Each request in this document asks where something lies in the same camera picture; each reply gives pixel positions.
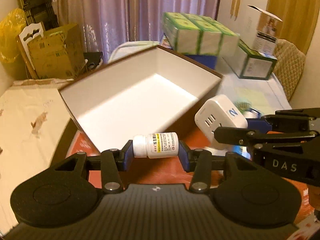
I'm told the white cube power adapter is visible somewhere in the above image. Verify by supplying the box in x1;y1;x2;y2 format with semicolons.
195;94;248;150

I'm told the white pill bottle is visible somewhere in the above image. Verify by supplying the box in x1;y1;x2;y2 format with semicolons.
133;132;179;159

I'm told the right hand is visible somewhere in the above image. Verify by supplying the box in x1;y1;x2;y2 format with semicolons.
308;185;320;211

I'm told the orange printed cardboard mat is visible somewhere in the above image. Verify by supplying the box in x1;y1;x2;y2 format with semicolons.
69;127;320;240

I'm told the pastel checked cloth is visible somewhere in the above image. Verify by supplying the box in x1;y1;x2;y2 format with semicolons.
108;41;291;114

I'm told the quilted beige chair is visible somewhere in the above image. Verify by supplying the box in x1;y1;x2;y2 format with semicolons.
273;39;306;101

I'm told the dark green white box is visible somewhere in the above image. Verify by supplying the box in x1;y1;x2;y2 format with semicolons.
223;40;278;80

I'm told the brown white open box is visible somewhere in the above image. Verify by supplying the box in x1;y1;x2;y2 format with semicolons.
59;46;223;151

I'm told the cream cartoon cloth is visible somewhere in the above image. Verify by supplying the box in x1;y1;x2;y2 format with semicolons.
1;79;70;235

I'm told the black bag with logo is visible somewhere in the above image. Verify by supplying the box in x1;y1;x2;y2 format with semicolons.
84;51;103;70

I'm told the tall white product box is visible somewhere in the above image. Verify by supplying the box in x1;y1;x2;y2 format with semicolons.
241;5;283;55

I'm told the green tissue pack bundle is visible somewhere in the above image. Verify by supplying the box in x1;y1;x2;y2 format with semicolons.
162;12;240;56

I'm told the brown cardboard box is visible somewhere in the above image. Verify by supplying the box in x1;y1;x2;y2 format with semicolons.
28;23;85;79

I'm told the purple lace curtain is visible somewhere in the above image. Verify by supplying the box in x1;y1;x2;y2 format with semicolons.
52;0;219;61

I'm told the white hanger card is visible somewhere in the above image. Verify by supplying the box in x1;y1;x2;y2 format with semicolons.
15;22;46;79

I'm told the yellow plastic bag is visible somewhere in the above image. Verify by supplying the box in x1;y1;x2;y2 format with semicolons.
0;8;27;63

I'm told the black folding rack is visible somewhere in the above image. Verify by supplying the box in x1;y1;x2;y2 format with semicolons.
18;0;59;30

